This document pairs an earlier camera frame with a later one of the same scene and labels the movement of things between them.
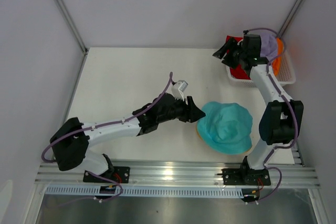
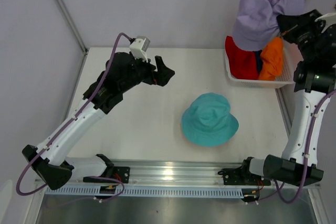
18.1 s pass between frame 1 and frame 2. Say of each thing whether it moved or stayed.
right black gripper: moved
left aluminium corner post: stayed
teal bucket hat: moved
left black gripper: moved
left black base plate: stayed
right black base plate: stayed
